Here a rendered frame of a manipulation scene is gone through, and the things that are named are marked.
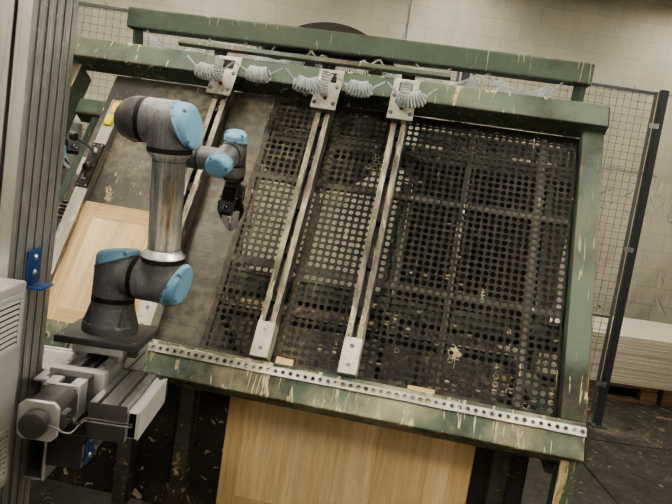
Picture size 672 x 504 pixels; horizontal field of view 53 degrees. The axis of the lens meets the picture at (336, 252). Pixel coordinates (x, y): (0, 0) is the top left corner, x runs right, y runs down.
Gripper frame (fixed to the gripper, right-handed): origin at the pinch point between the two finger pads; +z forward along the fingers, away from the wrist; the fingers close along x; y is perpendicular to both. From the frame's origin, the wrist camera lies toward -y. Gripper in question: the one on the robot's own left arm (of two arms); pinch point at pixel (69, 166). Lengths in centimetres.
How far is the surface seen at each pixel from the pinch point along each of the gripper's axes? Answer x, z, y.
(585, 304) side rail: 83, 7, -175
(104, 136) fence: -17.6, 8.2, -10.3
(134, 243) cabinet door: 31.3, 10.5, -20.9
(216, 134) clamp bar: -9, 6, -55
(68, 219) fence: 18.1, 8.2, 3.3
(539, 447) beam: 126, 7, -147
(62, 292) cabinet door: 46.8, 10.2, 5.6
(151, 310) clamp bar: 61, 5, -28
